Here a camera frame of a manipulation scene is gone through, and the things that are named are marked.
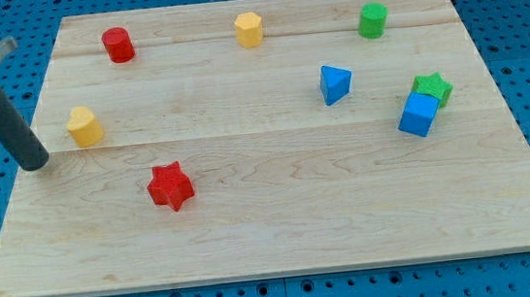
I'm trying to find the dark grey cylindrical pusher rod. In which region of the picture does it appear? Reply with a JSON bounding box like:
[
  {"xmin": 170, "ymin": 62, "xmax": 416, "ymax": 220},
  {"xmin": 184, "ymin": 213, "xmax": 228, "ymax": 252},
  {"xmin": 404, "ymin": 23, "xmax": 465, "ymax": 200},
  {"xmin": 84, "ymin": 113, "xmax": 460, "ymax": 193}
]
[{"xmin": 0, "ymin": 86, "xmax": 50, "ymax": 172}]

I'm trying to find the yellow heart block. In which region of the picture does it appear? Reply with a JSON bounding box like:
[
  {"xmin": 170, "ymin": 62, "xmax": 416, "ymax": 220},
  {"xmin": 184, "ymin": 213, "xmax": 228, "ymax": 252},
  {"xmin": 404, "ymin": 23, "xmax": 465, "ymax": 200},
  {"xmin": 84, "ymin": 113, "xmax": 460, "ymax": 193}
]
[{"xmin": 66, "ymin": 106, "xmax": 105, "ymax": 148}]

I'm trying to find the red cylinder block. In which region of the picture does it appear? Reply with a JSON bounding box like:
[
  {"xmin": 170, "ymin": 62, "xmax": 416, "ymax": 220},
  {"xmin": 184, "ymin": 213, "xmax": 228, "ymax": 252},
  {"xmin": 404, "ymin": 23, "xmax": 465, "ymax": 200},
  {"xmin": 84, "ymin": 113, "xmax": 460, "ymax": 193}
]
[{"xmin": 101, "ymin": 27, "xmax": 136, "ymax": 63}]

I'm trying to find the red star block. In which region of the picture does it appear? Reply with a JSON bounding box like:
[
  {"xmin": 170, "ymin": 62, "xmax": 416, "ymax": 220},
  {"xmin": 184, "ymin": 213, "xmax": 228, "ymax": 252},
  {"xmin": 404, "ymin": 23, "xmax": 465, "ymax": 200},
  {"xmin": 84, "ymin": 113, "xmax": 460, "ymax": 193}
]
[{"xmin": 147, "ymin": 161, "xmax": 195, "ymax": 212}]

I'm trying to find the wooden board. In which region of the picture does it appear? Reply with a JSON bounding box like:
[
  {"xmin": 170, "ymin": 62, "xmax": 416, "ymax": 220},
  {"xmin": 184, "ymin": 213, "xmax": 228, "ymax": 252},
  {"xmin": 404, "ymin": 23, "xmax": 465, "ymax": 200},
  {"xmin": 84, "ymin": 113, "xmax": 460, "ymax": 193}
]
[{"xmin": 0, "ymin": 0, "xmax": 530, "ymax": 297}]

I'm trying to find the yellow hexagon block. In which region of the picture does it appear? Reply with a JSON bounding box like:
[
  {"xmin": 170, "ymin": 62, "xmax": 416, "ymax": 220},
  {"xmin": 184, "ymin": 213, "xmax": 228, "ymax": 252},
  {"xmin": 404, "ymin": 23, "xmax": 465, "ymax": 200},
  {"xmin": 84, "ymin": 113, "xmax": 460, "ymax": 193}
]
[{"xmin": 234, "ymin": 12, "xmax": 264, "ymax": 48}]

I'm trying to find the blue triangle block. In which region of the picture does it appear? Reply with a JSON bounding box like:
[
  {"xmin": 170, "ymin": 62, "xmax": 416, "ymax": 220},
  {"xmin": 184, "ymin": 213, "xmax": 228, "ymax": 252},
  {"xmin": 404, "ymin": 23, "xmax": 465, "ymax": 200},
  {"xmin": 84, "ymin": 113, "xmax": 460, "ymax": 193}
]
[{"xmin": 319, "ymin": 65, "xmax": 351, "ymax": 106}]

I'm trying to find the green cylinder block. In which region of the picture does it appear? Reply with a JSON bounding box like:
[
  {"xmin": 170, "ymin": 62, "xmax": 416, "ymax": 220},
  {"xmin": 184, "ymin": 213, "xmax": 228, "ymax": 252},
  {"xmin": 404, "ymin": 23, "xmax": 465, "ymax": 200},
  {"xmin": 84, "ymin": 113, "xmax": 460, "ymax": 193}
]
[{"xmin": 358, "ymin": 2, "xmax": 387, "ymax": 39}]

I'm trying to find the blue cube block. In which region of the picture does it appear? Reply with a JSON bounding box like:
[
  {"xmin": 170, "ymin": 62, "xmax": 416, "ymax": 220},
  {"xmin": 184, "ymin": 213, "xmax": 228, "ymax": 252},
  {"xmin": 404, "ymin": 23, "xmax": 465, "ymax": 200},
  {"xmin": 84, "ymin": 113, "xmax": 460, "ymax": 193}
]
[{"xmin": 398, "ymin": 92, "xmax": 440, "ymax": 137}]

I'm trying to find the green star block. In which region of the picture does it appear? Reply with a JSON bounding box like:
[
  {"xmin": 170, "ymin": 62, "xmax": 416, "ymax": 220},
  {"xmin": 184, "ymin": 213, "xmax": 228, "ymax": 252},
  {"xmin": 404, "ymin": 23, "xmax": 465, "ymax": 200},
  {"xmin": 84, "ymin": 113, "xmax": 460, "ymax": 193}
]
[{"xmin": 411, "ymin": 73, "xmax": 453, "ymax": 108}]

